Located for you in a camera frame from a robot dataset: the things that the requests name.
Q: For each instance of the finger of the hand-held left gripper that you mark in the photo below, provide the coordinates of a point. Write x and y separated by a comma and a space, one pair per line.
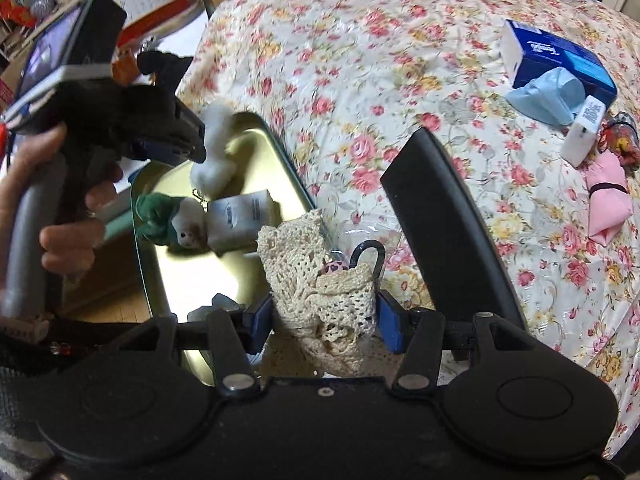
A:
165, 147

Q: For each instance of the white tissue packet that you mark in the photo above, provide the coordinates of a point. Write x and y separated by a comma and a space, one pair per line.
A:
240, 220

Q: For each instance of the green plush toy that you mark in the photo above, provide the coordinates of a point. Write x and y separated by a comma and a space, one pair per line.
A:
155, 220

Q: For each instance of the black tray lid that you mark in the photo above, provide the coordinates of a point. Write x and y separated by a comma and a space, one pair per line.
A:
450, 220

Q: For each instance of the black gloves pair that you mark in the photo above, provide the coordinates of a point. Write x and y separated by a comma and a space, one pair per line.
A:
165, 67

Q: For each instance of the multicoloured crochet pouch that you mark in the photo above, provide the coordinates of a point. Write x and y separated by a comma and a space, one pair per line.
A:
622, 140

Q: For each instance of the cream crochet cloth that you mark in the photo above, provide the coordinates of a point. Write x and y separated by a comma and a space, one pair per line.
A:
300, 260

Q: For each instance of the floral bedspread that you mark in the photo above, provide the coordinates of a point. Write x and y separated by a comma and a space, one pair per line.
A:
375, 35

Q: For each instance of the blue face mask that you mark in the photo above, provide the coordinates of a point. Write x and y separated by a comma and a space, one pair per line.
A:
550, 97

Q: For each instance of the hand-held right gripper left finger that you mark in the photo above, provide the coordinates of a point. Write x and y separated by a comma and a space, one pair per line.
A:
257, 320

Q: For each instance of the blue tissue box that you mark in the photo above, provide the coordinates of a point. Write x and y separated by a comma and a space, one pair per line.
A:
555, 50

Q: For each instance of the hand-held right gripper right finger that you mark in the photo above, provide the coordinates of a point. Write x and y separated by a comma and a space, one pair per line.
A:
390, 322

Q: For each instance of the person's left hand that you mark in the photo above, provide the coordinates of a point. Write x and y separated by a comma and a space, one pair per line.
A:
70, 245

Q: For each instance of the green metal tin tray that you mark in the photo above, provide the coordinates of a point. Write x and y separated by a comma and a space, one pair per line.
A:
165, 270

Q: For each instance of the pink cloth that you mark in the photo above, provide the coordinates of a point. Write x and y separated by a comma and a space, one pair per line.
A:
607, 200

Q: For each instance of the white charger block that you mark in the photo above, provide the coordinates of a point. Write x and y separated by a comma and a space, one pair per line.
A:
582, 130

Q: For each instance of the white plush toy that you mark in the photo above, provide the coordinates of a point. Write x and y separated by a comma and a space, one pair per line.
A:
215, 160

